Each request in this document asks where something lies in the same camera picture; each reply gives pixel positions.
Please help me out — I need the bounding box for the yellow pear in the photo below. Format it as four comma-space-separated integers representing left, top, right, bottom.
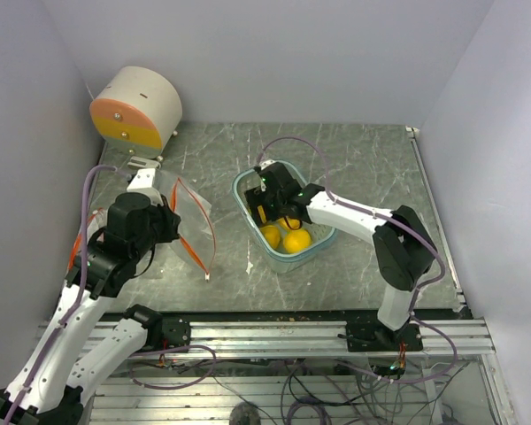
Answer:
260, 225, 281, 250

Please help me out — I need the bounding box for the yellow lemon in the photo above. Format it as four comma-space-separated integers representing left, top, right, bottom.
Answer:
277, 217, 303, 232

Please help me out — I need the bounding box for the yellow bell pepper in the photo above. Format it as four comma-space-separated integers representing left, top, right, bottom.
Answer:
282, 228, 312, 255

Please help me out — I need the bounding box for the blue green plastic basket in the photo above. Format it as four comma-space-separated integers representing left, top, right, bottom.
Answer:
232, 169, 338, 274

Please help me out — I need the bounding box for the clear zip bag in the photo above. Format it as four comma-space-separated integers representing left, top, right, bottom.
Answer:
65, 207, 112, 280
158, 171, 217, 282

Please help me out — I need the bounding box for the clear zip top bag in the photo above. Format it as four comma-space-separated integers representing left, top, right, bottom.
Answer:
65, 207, 112, 280

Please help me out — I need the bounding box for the yellow mango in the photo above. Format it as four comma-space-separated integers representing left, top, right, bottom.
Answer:
252, 205, 268, 226

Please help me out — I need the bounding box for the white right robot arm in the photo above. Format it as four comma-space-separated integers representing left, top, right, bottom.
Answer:
244, 161, 437, 348

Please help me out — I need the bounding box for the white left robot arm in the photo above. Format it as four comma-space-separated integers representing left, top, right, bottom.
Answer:
0, 192, 181, 424

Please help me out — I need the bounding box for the small white metal block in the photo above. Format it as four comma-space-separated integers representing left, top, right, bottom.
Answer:
127, 156, 161, 169

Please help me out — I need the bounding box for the round white drawer box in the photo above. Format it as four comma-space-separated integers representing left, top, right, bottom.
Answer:
89, 66, 183, 159

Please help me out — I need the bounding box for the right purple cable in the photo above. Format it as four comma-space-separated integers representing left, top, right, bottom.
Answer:
256, 135, 459, 386

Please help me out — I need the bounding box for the purple cable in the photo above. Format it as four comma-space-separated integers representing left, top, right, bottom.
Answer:
256, 135, 459, 386
0, 165, 218, 425

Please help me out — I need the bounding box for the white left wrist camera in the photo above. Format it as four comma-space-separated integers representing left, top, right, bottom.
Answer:
127, 168, 163, 205

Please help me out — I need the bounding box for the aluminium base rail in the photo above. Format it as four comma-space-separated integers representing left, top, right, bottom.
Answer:
30, 318, 492, 359

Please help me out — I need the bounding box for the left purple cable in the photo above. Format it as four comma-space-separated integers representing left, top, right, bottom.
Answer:
0, 165, 218, 425

